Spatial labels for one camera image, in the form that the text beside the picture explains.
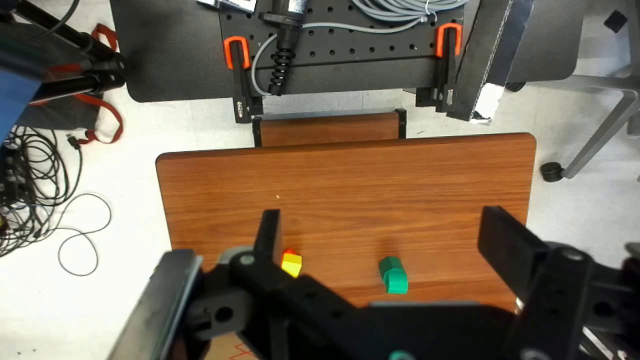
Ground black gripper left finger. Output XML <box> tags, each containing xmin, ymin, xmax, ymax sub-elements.
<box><xmin>253</xmin><ymin>210</ymin><xmax>279</xmax><ymax>266</ymax></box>

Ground black tangled floor cables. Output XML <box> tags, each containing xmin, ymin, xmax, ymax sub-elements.
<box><xmin>0</xmin><ymin>121</ymin><xmax>113</xmax><ymax>277</ymax></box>

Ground orange black clamp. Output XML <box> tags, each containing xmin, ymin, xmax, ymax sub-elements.
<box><xmin>222</xmin><ymin>35</ymin><xmax>261</xmax><ymax>123</ymax></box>
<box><xmin>415</xmin><ymin>21</ymin><xmax>464</xmax><ymax>111</ymax></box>

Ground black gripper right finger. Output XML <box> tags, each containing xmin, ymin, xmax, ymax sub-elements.
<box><xmin>477</xmin><ymin>206</ymin><xmax>550</xmax><ymax>297</ymax></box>

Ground wooden table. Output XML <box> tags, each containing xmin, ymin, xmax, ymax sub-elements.
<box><xmin>156</xmin><ymin>131</ymin><xmax>536</xmax><ymax>310</ymax></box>

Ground grey coiled cable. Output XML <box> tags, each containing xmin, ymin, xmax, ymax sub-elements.
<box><xmin>249</xmin><ymin>0</ymin><xmax>471</xmax><ymax>95</ymax></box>

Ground right orange black clamp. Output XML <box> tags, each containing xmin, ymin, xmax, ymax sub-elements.
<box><xmin>415</xmin><ymin>21</ymin><xmax>464</xmax><ymax>111</ymax></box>

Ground grey rolling chair base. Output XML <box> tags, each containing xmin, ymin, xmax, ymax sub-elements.
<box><xmin>503</xmin><ymin>0</ymin><xmax>640</xmax><ymax>183</ymax></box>

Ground green block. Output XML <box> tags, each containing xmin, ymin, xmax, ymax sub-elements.
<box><xmin>377</xmin><ymin>255</ymin><xmax>409</xmax><ymax>295</ymax></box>

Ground yellow cube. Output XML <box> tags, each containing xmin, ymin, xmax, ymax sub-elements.
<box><xmin>279</xmin><ymin>249</ymin><xmax>304</xmax><ymax>277</ymax></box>

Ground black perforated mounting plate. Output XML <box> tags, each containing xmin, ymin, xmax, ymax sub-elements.
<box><xmin>215</xmin><ymin>0</ymin><xmax>468</xmax><ymax>93</ymax></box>

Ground left orange black clamp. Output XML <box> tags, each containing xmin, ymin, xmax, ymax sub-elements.
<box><xmin>222</xmin><ymin>35</ymin><xmax>261</xmax><ymax>123</ymax></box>

